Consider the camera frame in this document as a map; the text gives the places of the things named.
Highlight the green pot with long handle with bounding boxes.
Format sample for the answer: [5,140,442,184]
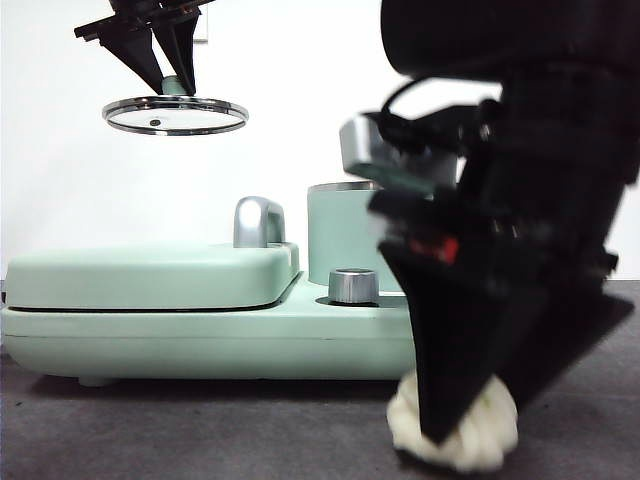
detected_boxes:
[305,181,417,296]

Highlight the green breakfast machine base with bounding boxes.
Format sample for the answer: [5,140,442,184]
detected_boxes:
[0,272,419,389]

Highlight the silver control knob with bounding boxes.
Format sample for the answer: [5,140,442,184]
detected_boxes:
[327,268,380,306]

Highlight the green griddle lid silver handle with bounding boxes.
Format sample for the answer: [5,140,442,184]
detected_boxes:
[5,196,303,312]

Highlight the glass pot lid green knob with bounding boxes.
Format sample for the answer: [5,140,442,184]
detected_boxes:
[101,74,250,138]

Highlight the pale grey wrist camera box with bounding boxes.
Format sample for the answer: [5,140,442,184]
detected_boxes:
[338,112,467,199]

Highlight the pleated white bun green specks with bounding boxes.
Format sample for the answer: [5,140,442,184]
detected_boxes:
[386,373,520,474]

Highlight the black camera cable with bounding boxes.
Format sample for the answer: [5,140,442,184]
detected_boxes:
[378,78,502,152]

